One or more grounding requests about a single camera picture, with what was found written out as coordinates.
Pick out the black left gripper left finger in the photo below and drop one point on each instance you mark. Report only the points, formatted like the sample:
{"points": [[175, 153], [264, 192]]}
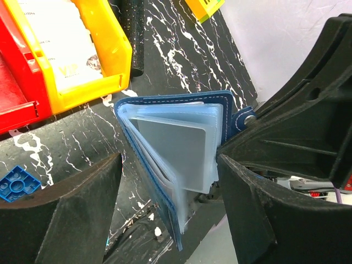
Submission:
{"points": [[67, 222]]}

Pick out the small blue toy brick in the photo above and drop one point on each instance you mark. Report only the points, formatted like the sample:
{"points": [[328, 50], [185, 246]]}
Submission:
{"points": [[17, 183]]}

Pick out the yellow green toy brick house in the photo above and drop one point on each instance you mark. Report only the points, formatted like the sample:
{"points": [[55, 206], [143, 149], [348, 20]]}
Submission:
{"points": [[204, 9]]}

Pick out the black toy microphone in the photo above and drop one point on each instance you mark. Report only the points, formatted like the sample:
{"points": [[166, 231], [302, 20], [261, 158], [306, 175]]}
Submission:
{"points": [[132, 18]]}

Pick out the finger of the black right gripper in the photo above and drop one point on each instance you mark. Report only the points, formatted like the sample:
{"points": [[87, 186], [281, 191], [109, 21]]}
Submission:
{"points": [[305, 128]]}

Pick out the white cards in yellow bin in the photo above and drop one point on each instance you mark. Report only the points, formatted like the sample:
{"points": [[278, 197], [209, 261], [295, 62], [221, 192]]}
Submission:
{"points": [[65, 41]]}

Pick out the navy blue card holder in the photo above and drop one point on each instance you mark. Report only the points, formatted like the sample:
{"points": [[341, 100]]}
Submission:
{"points": [[175, 139]]}

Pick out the red plastic bin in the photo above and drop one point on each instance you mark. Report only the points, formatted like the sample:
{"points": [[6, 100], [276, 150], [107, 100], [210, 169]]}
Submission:
{"points": [[24, 98]]}

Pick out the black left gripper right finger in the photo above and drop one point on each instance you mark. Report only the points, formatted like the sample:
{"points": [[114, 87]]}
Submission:
{"points": [[272, 224]]}

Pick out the yellow plastic bin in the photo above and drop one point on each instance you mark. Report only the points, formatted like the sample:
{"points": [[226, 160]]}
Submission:
{"points": [[113, 50]]}

